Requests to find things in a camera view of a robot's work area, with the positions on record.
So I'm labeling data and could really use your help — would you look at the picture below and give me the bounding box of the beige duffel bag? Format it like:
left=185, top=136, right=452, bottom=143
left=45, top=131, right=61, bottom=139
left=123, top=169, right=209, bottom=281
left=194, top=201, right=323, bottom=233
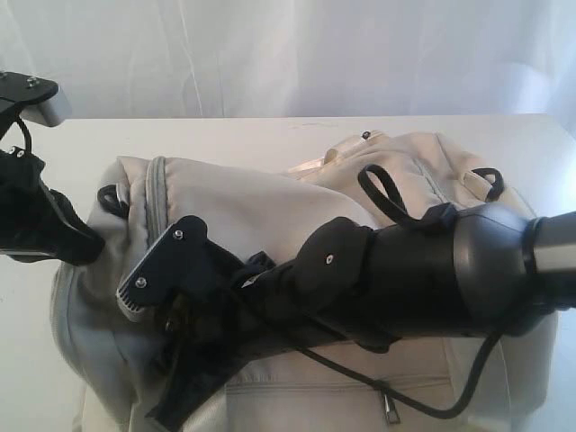
left=51, top=132, right=557, bottom=431

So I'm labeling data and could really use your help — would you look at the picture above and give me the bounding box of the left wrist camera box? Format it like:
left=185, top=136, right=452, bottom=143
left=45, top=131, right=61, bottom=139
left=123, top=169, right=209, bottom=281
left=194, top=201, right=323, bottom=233
left=1, top=71, right=71, bottom=127

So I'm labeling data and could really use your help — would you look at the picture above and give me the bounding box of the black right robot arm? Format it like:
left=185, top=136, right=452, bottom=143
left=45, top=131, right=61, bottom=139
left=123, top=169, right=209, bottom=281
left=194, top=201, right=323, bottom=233
left=147, top=204, right=575, bottom=431

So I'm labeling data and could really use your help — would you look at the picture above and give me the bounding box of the white backdrop curtain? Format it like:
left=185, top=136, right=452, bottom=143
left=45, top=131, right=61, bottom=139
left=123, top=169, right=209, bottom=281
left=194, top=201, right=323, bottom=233
left=1, top=1, right=575, bottom=123

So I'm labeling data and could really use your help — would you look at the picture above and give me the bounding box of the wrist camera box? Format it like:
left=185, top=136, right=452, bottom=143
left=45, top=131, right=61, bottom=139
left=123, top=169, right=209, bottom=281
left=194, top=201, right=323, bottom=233
left=116, top=215, right=217, bottom=322
left=1, top=71, right=71, bottom=127

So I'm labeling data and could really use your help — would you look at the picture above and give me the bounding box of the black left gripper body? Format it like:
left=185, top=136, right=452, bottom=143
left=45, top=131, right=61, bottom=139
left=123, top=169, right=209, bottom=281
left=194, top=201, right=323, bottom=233
left=1, top=147, right=62, bottom=261

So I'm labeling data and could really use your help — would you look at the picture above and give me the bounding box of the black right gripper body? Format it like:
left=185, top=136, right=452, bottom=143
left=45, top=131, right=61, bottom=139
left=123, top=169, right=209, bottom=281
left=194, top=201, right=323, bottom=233
left=155, top=251, right=342, bottom=360

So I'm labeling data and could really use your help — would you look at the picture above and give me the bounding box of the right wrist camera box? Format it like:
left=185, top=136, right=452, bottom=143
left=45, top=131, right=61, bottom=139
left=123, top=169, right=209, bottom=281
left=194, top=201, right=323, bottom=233
left=116, top=215, right=217, bottom=322

